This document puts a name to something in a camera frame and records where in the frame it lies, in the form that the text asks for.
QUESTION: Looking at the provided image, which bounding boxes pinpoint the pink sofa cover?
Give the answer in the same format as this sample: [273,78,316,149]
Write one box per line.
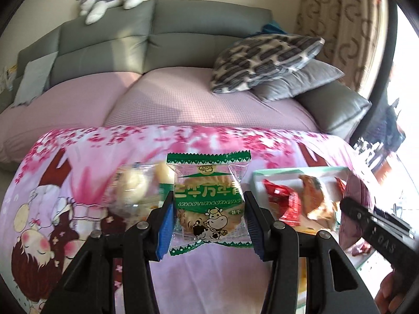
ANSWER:
[1,67,319,169]

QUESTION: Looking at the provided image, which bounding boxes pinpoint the shallow teal-rimmed white box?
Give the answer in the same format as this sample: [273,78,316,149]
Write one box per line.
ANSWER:
[244,167,378,313]

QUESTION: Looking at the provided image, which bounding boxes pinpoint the grey sofa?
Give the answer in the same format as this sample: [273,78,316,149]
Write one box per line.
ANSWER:
[14,0,370,140]

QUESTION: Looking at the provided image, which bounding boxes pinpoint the person right hand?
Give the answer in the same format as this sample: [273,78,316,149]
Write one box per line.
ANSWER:
[374,271,405,314]

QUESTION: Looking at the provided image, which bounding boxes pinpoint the patterned beige curtain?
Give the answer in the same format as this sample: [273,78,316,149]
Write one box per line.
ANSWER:
[295,0,388,98]

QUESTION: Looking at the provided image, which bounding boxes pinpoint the small red candy packet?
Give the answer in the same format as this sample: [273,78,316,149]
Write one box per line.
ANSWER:
[263,179,301,227]

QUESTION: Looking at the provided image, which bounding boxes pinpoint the pink swiss roll packet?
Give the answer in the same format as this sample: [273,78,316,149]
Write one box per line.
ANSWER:
[339,172,375,257]

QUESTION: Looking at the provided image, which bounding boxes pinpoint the yellow jelly cup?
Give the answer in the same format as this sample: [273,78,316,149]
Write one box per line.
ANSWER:
[153,161,175,184]

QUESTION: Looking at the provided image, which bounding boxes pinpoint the clear round bun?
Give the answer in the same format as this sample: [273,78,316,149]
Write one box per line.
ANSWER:
[103,163,173,220]

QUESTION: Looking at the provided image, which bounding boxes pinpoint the large red gold snack packet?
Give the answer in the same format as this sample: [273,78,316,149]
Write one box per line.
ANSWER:
[335,177,346,199]

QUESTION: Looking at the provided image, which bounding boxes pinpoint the orange cream bread packet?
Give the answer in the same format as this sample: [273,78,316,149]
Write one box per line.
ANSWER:
[298,174,341,232]

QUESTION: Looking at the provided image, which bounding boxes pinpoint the blue cloth behind pillows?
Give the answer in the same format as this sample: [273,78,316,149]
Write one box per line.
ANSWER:
[252,21,287,36]

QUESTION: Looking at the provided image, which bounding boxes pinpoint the grey cushion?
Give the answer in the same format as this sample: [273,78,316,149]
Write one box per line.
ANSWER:
[251,59,344,101]

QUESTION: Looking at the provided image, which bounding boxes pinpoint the light grey small pillow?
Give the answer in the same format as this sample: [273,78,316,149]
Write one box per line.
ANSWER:
[13,51,58,107]

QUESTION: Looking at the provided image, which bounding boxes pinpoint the green cow biscuit packet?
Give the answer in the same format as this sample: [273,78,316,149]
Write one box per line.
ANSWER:
[166,150,252,256]

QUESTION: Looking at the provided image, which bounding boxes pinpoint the black white patterned pillow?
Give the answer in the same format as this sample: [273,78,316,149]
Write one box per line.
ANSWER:
[210,34,324,94]

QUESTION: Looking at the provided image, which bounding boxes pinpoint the pink cartoon print blanket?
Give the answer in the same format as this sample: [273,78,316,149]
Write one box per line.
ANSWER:
[0,124,394,314]

